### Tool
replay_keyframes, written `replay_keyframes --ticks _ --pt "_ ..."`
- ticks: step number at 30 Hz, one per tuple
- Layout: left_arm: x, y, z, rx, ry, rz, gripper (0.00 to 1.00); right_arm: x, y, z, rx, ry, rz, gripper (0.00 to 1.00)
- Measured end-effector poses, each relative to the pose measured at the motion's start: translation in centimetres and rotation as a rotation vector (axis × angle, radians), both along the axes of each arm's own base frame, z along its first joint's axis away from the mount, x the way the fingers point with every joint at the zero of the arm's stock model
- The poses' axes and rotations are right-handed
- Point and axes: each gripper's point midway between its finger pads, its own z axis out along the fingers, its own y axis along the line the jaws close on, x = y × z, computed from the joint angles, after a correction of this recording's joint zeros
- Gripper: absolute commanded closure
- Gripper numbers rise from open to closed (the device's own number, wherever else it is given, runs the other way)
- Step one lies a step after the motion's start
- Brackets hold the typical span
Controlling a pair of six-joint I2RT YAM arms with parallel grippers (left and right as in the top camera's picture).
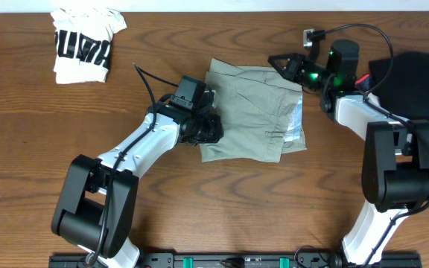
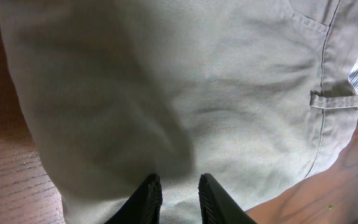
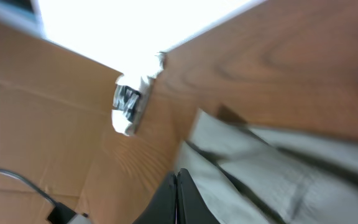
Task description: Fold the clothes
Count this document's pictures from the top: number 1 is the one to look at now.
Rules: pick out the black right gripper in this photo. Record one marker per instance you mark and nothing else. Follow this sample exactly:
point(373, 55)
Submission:
point(296, 62)

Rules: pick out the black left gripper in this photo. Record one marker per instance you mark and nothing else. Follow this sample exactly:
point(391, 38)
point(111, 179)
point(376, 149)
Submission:
point(207, 129)

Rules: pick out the olive green shorts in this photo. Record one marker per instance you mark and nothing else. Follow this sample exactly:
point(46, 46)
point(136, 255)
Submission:
point(260, 112)

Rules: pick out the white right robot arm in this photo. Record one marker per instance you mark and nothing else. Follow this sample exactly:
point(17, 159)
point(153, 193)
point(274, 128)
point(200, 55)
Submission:
point(395, 169)

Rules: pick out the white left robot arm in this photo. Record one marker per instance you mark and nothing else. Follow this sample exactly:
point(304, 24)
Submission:
point(96, 205)

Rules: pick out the black garment pile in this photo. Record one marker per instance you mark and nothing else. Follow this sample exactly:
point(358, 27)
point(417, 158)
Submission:
point(405, 91)

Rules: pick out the folded white Puma t-shirt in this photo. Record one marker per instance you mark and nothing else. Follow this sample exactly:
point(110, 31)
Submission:
point(83, 41)

